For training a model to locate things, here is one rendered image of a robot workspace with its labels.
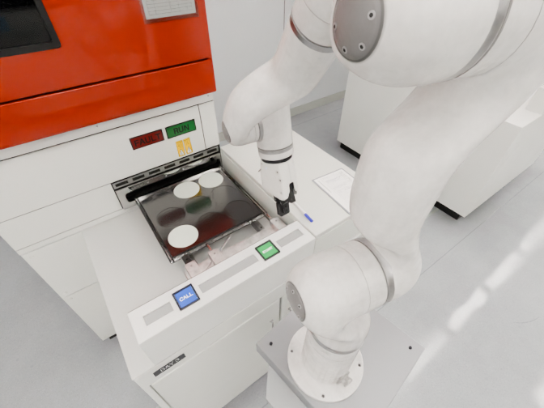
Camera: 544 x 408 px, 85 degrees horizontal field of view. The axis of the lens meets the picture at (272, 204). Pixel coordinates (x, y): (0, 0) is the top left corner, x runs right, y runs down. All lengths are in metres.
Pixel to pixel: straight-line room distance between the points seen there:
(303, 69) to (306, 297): 0.34
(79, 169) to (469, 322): 2.08
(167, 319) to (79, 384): 1.20
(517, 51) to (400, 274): 0.33
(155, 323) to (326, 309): 0.49
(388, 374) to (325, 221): 0.45
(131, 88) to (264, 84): 0.59
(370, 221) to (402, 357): 0.59
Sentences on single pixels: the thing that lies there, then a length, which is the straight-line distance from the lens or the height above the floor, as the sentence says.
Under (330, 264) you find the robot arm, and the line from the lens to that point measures 0.48.
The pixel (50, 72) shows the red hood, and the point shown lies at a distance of 1.02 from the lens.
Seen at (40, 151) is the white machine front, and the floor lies 1.17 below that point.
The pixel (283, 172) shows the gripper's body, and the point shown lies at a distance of 0.69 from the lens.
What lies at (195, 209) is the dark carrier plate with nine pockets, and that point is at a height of 0.90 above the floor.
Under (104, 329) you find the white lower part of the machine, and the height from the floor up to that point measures 0.17.
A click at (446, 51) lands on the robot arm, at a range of 0.25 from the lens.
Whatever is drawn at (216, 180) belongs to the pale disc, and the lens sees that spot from 1.25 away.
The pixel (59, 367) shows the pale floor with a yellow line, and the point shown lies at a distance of 2.07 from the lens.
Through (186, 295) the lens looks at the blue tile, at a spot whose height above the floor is 0.96.
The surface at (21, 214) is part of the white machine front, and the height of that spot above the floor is 0.98.
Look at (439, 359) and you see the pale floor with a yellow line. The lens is 1.98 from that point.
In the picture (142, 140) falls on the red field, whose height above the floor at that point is 1.10.
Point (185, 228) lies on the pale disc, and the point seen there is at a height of 0.90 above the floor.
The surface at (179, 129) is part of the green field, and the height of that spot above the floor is 1.10.
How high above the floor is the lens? 1.67
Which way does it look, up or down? 44 degrees down
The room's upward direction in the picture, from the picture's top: straight up
